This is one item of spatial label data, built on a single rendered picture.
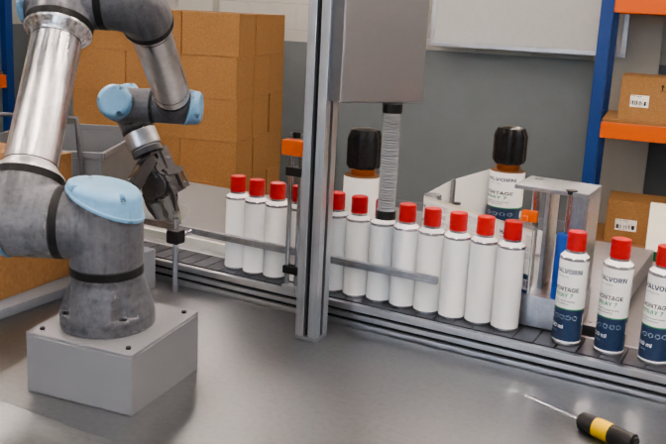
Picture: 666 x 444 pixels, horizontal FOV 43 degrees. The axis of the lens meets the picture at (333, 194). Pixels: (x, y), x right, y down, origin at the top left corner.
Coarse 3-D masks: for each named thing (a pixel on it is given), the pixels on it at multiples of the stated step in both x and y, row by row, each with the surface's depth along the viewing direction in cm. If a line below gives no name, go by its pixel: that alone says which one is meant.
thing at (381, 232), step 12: (372, 228) 166; (384, 228) 165; (372, 240) 166; (384, 240) 165; (372, 252) 167; (384, 252) 166; (384, 264) 166; (372, 276) 168; (384, 276) 167; (372, 288) 168; (384, 288) 168; (372, 300) 168; (384, 300) 168
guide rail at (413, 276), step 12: (168, 228) 189; (180, 228) 187; (192, 228) 186; (228, 240) 181; (240, 240) 180; (252, 240) 178; (336, 264) 169; (348, 264) 168; (360, 264) 167; (372, 264) 166; (396, 276) 163; (408, 276) 162; (420, 276) 161; (432, 276) 160
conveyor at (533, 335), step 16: (160, 256) 192; (192, 256) 193; (208, 256) 194; (224, 272) 183; (240, 272) 184; (368, 304) 167; (384, 304) 168; (432, 320) 161; (448, 320) 161; (512, 336) 155; (528, 336) 155; (544, 336) 155; (576, 352) 150; (592, 352) 149; (624, 352) 149; (640, 368) 143; (656, 368) 143
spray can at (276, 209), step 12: (276, 192) 176; (276, 204) 176; (276, 216) 176; (276, 228) 177; (264, 240) 179; (276, 240) 177; (264, 252) 180; (276, 252) 178; (264, 264) 180; (276, 264) 179; (264, 276) 180; (276, 276) 179
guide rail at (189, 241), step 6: (144, 228) 202; (150, 228) 202; (144, 234) 202; (150, 234) 201; (156, 234) 200; (162, 234) 199; (186, 240) 196; (192, 240) 195; (198, 240) 194; (204, 240) 194; (192, 246) 196; (198, 246) 195; (204, 246) 194; (210, 246) 193; (216, 246) 192; (222, 246) 191; (222, 252) 192
